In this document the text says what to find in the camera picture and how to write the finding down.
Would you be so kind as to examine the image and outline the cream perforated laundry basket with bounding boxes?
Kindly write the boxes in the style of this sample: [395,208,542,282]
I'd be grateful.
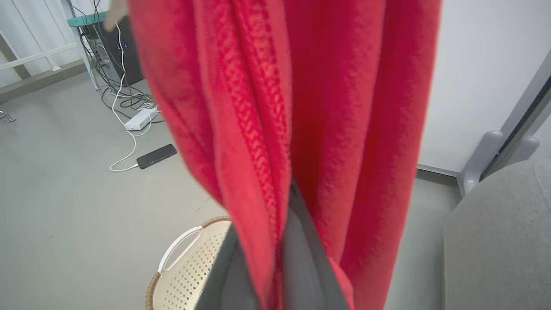
[145,216,233,310]

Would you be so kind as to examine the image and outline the grey partition frame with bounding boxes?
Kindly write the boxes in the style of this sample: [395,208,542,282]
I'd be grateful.
[457,50,551,198]

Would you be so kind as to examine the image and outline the teal small table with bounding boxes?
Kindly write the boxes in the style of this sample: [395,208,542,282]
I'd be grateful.
[67,11,110,91]

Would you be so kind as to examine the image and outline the white metal railing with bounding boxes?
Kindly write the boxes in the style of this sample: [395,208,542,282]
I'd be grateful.
[0,0,82,80]

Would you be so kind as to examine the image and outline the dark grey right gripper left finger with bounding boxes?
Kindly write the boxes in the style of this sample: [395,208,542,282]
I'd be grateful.
[194,224,260,310]

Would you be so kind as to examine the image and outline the beige clothing tag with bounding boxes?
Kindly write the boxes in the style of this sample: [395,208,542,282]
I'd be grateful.
[103,0,130,31]

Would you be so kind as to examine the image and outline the grey fabric sofa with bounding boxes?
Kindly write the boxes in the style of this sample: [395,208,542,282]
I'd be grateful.
[443,160,551,310]

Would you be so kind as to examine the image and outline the black smartphone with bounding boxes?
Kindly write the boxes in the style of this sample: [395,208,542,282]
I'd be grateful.
[136,144,178,170]

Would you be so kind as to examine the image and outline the black computer tower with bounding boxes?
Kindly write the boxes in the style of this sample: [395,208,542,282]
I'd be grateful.
[82,17,145,87]

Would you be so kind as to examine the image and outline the red garment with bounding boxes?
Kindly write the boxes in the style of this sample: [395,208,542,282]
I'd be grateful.
[128,0,443,310]

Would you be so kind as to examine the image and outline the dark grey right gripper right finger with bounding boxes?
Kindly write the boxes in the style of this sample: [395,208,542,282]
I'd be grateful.
[282,179,350,310]

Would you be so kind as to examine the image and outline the black cable bundle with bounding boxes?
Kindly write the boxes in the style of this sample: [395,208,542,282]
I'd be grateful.
[65,0,164,123]

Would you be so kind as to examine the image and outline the white charging cable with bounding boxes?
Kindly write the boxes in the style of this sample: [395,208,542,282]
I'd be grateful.
[109,22,158,172]

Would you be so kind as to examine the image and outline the white power strip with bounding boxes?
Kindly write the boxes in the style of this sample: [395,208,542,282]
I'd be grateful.
[124,108,159,131]

